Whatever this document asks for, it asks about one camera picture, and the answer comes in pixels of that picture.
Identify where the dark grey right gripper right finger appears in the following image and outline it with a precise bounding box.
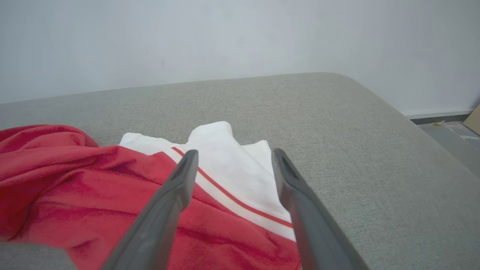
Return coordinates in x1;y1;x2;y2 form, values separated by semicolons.
271;148;371;270

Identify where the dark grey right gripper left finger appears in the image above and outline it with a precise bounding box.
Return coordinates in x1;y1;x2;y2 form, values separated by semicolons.
100;149;199;270

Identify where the red shirt with white sleeves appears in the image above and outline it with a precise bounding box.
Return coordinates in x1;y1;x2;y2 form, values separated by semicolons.
0;121;302;270

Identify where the white baseboard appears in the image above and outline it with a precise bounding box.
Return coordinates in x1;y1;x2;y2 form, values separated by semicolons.
404;110;474;120

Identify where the tan board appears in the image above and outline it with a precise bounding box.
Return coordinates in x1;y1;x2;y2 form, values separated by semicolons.
463;104;480;136

